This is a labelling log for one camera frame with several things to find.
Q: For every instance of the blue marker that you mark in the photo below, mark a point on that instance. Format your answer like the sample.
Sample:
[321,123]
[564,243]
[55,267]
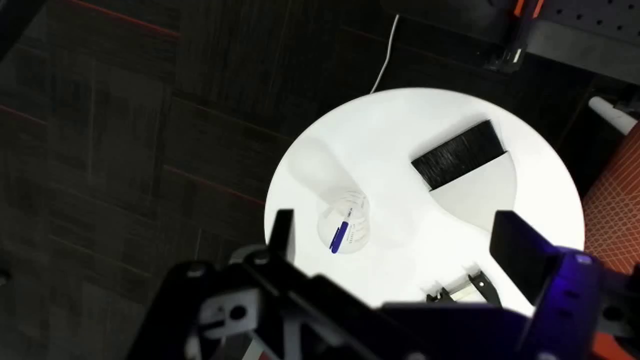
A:
[341,233]

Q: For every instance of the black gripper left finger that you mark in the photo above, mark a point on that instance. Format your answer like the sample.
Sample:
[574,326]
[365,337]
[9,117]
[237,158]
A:
[282,235]

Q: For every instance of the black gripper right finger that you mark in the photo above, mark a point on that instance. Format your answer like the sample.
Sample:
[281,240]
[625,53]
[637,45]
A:
[529,259]

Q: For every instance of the black perforated equipment cart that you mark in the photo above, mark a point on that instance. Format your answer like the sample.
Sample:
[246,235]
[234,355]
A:
[601,37]

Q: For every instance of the orange patterned sofa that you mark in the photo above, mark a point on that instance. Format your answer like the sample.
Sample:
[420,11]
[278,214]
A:
[612,208]

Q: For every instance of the clear plastic cup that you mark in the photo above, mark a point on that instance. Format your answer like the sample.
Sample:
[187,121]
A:
[333,214]

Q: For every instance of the round white table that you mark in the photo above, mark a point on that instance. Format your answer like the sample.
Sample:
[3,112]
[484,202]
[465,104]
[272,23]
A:
[368,144]

